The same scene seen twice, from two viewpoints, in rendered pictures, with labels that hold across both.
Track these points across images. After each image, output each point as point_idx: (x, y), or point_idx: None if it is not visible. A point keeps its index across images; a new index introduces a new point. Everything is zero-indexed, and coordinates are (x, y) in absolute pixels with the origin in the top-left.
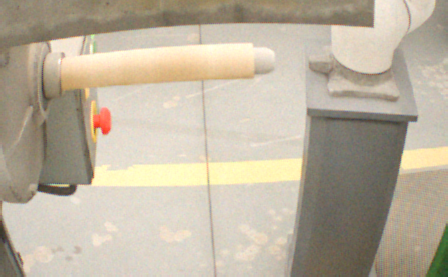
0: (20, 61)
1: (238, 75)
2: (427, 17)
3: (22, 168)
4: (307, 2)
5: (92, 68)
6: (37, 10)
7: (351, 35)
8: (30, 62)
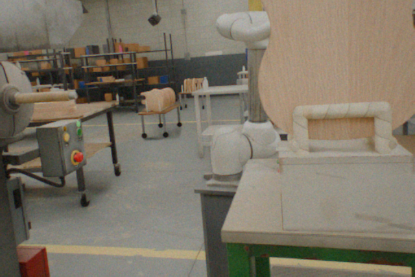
0: None
1: (63, 98)
2: (270, 151)
3: None
4: (32, 43)
5: (26, 95)
6: None
7: (214, 156)
8: (2, 87)
